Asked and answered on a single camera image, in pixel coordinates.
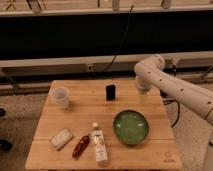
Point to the green round plate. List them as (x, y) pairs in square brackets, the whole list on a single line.
[(130, 127)]

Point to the small clear bottle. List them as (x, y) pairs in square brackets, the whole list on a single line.
[(97, 135)]

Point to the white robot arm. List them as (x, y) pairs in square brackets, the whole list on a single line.
[(149, 72)]

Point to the white wall outlet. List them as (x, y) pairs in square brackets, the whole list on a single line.
[(90, 68)]

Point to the dark red oblong object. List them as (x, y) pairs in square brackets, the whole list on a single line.
[(81, 146)]

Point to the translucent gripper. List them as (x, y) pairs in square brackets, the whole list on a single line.
[(143, 95)]

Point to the black standing eraser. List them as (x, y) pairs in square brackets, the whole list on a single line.
[(110, 92)]

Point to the white rectangular sponge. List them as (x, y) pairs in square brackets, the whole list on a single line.
[(61, 138)]

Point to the translucent plastic cup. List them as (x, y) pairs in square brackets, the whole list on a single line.
[(60, 96)]

